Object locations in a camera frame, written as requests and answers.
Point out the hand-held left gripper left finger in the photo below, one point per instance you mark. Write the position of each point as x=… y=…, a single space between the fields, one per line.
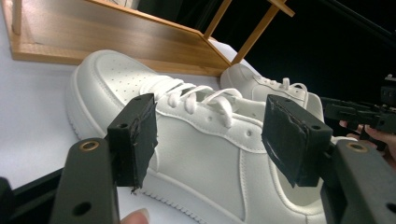
x=132 y=140

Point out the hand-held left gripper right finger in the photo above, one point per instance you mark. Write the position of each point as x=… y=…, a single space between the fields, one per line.
x=292 y=140

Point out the large white sneaker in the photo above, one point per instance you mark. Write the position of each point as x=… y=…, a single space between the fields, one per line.
x=202 y=155

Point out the wooden shoe rack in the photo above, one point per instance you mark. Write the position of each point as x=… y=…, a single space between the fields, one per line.
x=124 y=37

